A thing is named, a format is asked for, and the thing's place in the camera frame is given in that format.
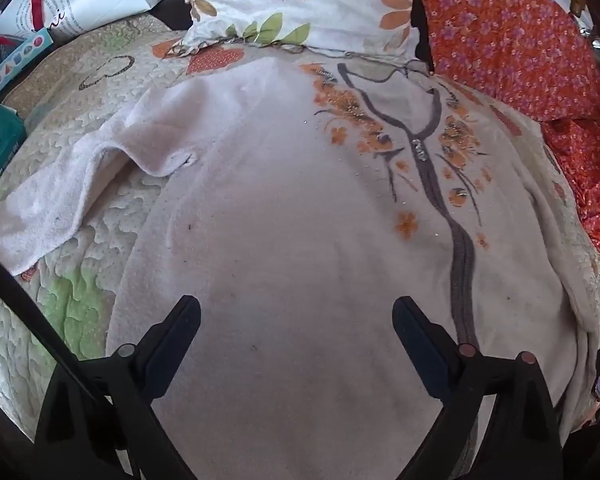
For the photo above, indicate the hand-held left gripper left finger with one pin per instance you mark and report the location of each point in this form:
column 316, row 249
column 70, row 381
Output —
column 167, row 367

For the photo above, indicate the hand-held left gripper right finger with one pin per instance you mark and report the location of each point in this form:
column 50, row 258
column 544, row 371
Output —
column 420, row 352

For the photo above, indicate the pale pink floral sweater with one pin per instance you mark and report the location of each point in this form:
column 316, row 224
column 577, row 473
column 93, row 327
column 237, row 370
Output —
column 280, row 210

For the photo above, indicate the heart patchwork quilt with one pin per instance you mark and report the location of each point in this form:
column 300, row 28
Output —
column 80, row 305

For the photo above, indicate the orange floral bed sheet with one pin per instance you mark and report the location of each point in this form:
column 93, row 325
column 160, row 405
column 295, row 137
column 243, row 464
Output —
column 505, row 35

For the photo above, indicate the light blue shapes box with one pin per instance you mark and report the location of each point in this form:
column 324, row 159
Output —
column 10, row 67

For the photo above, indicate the white floral pillow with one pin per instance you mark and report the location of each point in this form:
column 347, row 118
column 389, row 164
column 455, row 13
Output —
column 330, row 5

